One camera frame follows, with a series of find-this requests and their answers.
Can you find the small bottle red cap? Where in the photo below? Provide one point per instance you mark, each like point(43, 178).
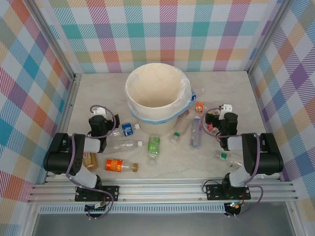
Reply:
point(210, 127)

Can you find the tall clear bluish bottle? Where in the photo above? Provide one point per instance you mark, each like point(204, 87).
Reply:
point(196, 134)

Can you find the clear bottle green-white cap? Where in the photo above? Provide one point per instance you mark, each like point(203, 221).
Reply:
point(182, 126)

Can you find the crushed clear bottle green cap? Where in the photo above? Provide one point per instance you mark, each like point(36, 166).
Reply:
point(222, 156)

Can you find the orange label bottle gold cap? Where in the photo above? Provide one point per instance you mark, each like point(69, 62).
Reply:
point(114, 165)

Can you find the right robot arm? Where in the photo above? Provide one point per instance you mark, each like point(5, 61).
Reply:
point(268, 157)

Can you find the translucent bin liner bag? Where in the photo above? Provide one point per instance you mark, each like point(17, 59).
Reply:
point(137, 114)

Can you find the white round bin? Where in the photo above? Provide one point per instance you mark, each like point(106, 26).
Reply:
point(160, 127)

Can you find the blue label plastic bottle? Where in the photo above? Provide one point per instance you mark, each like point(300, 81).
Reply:
point(128, 129)

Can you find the small orange crushed bottle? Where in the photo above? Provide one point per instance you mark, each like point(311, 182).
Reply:
point(199, 107)

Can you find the brown cap plastic bottle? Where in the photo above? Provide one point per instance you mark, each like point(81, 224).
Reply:
point(185, 112)

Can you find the clear bottle blue wrapper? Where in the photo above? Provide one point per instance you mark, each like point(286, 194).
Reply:
point(193, 96)

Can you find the amber tea bottle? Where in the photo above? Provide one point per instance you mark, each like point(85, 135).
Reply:
point(90, 161)

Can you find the green label plastic bottle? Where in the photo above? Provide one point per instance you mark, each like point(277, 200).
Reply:
point(153, 147)

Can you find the small circuit board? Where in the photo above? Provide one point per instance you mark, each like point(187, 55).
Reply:
point(97, 207)
point(233, 206)

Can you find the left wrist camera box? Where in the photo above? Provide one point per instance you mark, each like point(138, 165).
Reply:
point(99, 111)

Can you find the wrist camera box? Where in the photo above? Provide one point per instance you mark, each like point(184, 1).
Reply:
point(226, 110)
point(99, 111)

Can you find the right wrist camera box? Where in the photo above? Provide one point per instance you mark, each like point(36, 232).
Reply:
point(226, 110)

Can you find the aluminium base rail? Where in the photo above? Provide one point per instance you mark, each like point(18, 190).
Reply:
point(160, 190)

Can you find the aluminium frame post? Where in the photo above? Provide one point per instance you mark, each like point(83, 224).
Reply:
point(270, 34)
point(55, 39)

